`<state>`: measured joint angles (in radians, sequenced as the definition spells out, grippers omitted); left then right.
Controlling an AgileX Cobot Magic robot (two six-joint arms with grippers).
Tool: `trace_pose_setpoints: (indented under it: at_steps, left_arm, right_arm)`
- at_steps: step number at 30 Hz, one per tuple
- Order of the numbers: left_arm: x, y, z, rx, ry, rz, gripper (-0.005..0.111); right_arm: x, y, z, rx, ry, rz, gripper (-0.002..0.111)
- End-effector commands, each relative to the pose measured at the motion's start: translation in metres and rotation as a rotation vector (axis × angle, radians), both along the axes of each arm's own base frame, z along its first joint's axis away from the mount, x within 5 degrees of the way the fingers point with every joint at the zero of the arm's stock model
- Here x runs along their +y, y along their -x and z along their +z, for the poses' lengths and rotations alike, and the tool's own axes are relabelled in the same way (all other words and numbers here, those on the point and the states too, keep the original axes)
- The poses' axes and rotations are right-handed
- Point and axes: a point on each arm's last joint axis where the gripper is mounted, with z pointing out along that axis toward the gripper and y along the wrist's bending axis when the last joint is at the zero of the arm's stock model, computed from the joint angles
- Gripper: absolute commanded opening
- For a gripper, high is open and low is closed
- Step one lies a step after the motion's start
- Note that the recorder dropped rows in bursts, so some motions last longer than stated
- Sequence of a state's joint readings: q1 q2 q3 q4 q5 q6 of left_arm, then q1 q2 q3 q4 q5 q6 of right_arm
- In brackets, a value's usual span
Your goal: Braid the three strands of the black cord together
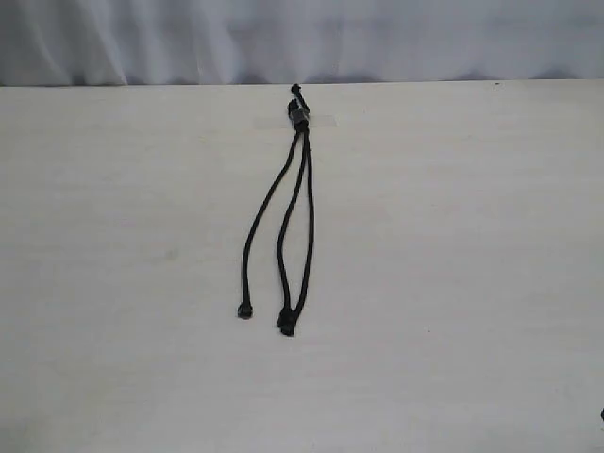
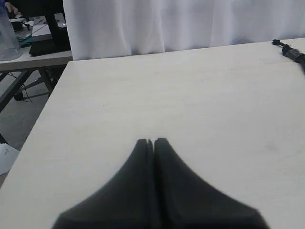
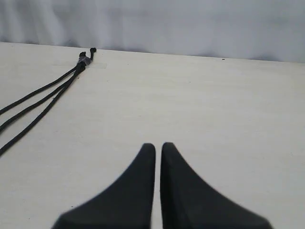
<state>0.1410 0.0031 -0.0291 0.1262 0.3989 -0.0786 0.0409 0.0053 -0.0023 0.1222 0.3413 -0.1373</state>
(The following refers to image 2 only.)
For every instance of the clear plastic water bottle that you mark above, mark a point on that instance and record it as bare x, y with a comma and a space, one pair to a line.
9, 44

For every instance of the white paper sheet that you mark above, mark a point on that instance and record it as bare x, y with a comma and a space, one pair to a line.
8, 155

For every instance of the grey side table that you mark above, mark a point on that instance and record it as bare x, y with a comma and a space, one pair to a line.
26, 65

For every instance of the black monitor stand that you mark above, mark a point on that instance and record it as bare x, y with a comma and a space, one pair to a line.
60, 39

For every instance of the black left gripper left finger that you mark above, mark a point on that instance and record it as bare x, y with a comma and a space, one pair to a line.
124, 202

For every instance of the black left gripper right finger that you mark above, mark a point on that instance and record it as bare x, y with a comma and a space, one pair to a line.
189, 202

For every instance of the white curtain backdrop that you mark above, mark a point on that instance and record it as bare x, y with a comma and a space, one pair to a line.
113, 28

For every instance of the white cardboard box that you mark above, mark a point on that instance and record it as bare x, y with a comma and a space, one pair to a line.
41, 32

